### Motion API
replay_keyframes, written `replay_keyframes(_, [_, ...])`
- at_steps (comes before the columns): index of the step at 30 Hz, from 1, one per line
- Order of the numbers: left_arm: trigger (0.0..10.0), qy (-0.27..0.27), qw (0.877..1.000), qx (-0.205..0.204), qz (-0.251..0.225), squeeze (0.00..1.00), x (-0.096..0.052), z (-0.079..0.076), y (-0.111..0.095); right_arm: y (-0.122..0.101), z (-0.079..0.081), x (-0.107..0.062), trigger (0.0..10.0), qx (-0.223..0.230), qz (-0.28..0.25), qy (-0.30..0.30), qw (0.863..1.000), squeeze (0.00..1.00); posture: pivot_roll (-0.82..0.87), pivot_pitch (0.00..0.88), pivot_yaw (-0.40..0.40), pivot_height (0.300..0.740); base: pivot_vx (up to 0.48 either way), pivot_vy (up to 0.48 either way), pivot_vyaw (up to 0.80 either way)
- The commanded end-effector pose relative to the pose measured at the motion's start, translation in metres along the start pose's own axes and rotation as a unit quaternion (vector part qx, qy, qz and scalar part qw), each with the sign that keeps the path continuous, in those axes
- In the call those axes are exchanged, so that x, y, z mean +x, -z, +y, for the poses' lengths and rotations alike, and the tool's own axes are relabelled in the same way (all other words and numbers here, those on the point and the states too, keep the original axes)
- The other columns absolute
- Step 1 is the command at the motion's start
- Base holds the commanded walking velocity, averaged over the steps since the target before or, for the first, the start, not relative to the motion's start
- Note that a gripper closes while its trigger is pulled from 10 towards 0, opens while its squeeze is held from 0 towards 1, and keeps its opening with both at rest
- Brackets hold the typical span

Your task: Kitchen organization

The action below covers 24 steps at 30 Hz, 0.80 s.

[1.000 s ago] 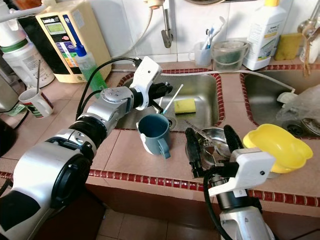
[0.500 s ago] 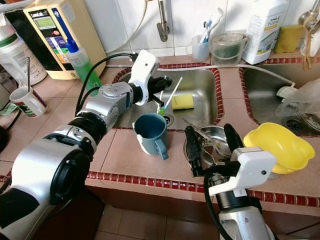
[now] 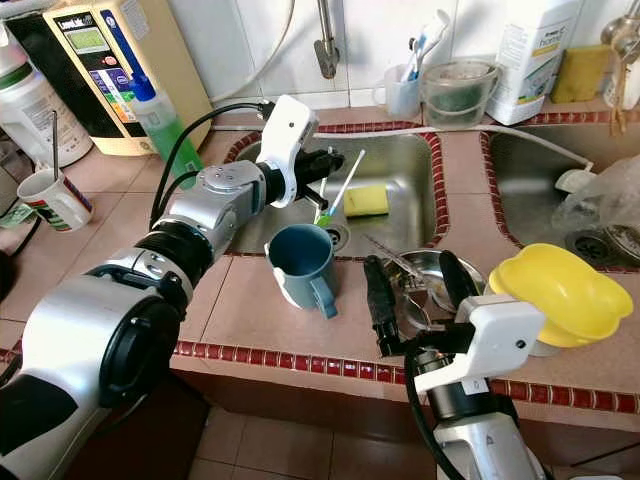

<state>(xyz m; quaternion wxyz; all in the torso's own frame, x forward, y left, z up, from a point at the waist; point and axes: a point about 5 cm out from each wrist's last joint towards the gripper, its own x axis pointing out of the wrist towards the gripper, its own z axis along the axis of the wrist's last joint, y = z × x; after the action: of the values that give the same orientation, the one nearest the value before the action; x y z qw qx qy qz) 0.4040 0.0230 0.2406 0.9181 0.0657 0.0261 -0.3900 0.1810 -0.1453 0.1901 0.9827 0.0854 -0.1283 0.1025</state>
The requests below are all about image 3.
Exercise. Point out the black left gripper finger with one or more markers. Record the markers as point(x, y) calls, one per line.
point(314, 203)

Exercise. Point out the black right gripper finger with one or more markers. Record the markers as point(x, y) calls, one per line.
point(458, 280)
point(380, 300)

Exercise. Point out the steel bowl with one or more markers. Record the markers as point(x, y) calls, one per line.
point(435, 260)

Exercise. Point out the blue plastic mug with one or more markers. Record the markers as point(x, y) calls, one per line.
point(300, 265)

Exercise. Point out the yellow plastic bowl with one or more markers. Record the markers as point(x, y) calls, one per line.
point(560, 290)

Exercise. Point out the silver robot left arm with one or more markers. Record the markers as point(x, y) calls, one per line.
point(120, 340)

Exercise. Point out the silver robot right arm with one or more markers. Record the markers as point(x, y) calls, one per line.
point(495, 450)

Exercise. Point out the white stick green tip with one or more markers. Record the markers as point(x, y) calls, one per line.
point(342, 185)

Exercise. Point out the bright yellow dish sponge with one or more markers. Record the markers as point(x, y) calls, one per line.
point(365, 200)

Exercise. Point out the steel sink basin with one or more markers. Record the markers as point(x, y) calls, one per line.
point(525, 170)
point(410, 190)

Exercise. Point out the clear measuring cup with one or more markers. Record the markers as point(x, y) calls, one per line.
point(400, 98)

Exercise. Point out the green paper note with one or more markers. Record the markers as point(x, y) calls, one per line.
point(15, 216)

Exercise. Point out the green dish soap bottle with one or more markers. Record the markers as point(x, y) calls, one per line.
point(170, 135)

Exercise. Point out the clear plastic tub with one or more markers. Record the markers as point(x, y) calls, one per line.
point(460, 95)

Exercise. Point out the clear plastic bag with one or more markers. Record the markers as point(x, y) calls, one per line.
point(605, 205)

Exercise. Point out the white printed mug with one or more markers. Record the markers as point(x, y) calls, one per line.
point(60, 205)

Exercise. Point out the steel stirring spoon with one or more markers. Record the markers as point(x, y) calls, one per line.
point(55, 145)

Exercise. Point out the white detergent bottle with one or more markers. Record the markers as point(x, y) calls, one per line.
point(530, 60)

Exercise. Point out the white jar green band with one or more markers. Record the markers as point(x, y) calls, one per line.
point(35, 110)

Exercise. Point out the mustard scouring sponge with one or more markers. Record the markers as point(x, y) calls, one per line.
point(580, 75)

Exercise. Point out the beige black water ionizer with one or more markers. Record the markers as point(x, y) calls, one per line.
point(100, 70)

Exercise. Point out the steel gooseneck faucet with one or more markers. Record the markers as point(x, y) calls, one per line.
point(622, 40)

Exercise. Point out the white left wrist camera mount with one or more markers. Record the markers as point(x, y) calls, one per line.
point(285, 135)

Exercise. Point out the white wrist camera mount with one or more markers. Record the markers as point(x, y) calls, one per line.
point(285, 135)
point(500, 335)

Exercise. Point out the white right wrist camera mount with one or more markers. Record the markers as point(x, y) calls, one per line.
point(500, 335)

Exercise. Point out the thin white wall tube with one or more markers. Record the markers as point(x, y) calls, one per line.
point(255, 78)

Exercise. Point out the metal wall tap pipe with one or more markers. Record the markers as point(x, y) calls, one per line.
point(326, 45)

